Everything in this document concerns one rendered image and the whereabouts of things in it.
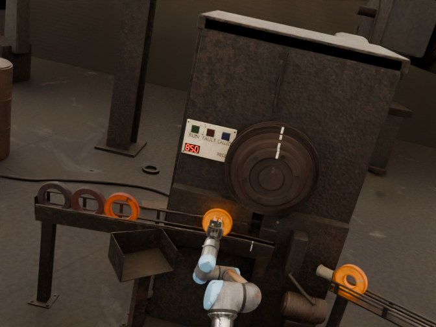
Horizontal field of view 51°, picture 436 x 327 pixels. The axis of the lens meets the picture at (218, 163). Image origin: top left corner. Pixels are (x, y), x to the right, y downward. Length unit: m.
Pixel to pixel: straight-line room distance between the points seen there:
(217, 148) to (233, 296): 0.83
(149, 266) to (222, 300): 0.55
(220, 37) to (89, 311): 1.73
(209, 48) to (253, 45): 0.21
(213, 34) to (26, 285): 1.87
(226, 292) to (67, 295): 1.40
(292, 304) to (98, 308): 1.17
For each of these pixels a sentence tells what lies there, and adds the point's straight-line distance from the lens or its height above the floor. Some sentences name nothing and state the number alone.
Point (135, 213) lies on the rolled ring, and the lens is 2.47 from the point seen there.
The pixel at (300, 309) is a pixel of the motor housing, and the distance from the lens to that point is 2.43.
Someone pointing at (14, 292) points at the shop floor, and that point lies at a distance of 3.05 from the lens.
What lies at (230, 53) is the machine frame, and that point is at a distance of 2.27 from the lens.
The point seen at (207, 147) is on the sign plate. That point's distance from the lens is 2.37.
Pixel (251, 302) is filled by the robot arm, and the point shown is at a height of 0.78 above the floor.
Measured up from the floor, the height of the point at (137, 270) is 0.59.
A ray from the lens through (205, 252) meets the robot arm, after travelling 2.17.
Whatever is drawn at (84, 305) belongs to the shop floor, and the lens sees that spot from 2.95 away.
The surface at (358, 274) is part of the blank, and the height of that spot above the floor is 0.76.
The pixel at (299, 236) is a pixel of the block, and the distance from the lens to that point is 2.41.
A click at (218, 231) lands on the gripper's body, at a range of 2.25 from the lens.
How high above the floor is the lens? 1.90
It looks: 21 degrees down
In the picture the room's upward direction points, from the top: 12 degrees clockwise
